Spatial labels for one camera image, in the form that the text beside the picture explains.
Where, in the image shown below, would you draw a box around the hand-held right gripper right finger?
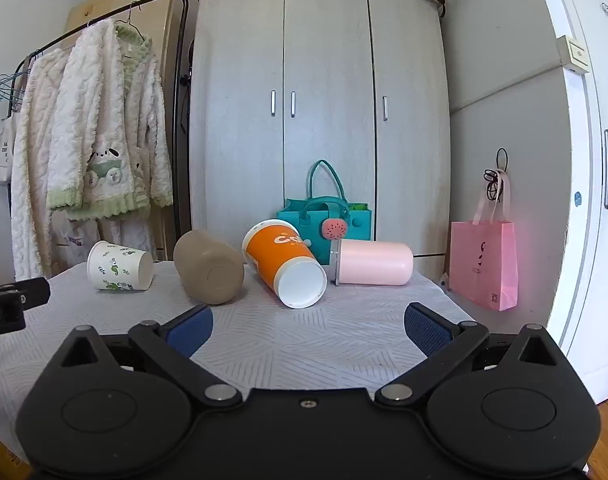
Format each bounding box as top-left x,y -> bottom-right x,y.
375,302 -> 577,407

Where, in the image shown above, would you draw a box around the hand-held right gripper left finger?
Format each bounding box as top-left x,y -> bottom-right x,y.
46,304 -> 243,407

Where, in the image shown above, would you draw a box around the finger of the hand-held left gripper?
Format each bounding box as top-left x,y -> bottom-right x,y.
0,277 -> 51,309

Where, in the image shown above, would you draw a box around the brown plastic cup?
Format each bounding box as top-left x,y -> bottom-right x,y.
173,229 -> 246,306

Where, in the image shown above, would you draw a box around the pink tumbler cup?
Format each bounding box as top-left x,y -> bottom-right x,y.
329,238 -> 415,287

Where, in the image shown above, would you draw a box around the white leaf-print paper cup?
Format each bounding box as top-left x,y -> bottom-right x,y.
87,240 -> 155,292

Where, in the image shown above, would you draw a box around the orange paper cup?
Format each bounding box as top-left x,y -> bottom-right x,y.
241,219 -> 328,310

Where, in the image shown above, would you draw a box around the pink shopping bag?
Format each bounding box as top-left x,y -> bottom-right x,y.
449,170 -> 519,312

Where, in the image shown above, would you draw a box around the grey patterned tablecloth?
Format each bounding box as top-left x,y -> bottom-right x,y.
0,257 -> 477,451

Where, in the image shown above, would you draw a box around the teal felt handbag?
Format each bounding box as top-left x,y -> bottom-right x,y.
276,159 -> 373,267

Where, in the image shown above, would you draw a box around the white fleece robe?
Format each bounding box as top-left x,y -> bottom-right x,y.
9,47 -> 157,281

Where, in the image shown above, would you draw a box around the watermelon slice bag charm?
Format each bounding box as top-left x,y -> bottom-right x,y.
321,216 -> 349,241

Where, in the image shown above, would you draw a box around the white tote bag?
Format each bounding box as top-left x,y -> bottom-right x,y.
0,115 -> 17,186

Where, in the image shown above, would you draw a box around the white door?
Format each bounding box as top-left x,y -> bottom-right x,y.
528,0 -> 608,406

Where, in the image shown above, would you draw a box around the white green-trimmed fleece cardigan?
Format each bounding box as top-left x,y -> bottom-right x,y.
45,19 -> 173,221

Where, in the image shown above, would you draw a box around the light grey wardrobe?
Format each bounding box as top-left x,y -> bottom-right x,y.
189,0 -> 452,273

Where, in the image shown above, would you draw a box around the black clothes rack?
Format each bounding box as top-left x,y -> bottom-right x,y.
6,0 -> 191,261

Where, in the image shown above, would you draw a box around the black hair ties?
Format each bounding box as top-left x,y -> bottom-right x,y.
484,148 -> 509,203

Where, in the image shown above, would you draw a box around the teal wire hangers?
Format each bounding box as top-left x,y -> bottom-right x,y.
0,74 -> 27,111

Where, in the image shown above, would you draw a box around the wire clothes hanger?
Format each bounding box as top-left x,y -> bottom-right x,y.
116,2 -> 150,43

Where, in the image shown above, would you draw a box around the beige light switch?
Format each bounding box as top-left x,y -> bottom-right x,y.
556,35 -> 590,73

